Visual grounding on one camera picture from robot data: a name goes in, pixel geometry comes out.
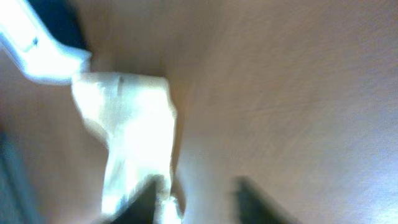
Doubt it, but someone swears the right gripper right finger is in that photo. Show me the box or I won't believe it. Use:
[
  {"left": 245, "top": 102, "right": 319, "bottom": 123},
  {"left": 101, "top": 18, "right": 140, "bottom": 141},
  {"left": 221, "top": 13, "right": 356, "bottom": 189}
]
[{"left": 234, "top": 176, "right": 301, "bottom": 224}]

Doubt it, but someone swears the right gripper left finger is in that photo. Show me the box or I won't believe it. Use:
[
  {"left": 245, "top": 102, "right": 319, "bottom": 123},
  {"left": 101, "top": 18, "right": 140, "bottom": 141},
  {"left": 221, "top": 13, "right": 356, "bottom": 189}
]
[{"left": 109, "top": 175, "right": 161, "bottom": 224}]

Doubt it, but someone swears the beige kraft pouch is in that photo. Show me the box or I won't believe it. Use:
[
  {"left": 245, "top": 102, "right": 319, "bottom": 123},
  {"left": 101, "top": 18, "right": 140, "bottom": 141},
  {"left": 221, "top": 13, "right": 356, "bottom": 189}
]
[{"left": 71, "top": 72, "right": 183, "bottom": 223}]

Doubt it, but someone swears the white barcode scanner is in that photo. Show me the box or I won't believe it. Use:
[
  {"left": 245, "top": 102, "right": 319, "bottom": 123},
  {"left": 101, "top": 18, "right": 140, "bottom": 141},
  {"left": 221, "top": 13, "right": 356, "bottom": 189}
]
[{"left": 1, "top": 0, "right": 91, "bottom": 85}]

